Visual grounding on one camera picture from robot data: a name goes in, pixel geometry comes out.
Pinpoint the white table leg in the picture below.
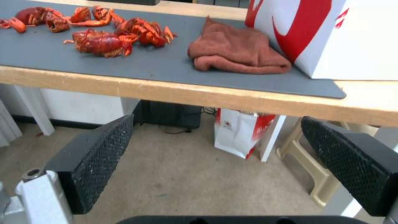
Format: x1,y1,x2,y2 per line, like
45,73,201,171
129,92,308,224
12,85,55,136
259,114,287,163

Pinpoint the black box under table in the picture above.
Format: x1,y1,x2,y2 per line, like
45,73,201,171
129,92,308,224
132,100,203,129

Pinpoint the small red crayfish piece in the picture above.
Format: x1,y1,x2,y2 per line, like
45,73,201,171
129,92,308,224
0,18,27,34

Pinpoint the white red paper bag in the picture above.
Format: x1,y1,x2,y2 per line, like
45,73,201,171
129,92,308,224
213,108,277,160

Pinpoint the red crayfish tail piece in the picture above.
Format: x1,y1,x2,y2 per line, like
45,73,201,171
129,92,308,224
45,16,73,33

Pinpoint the grey table mat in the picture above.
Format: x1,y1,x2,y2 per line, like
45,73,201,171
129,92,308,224
0,0,347,99

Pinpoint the white red takeout bag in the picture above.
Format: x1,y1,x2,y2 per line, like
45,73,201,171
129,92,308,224
244,0,398,81

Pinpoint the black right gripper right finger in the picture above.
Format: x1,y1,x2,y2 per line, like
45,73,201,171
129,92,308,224
300,116,398,217

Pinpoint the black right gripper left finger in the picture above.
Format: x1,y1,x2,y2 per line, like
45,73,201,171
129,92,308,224
0,114,135,224

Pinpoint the brown folded towel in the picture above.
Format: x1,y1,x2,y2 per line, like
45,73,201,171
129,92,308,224
187,16,292,75

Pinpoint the round red crayfish body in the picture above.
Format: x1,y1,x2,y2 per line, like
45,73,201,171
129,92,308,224
14,7,67,26

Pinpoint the red crayfish with claws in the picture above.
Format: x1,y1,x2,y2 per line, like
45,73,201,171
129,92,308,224
112,17,178,48

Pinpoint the large red crayfish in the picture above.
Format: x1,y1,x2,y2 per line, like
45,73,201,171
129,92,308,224
63,29,138,59

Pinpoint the beige plastic step stool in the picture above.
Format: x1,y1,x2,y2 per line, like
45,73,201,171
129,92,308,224
276,124,382,207

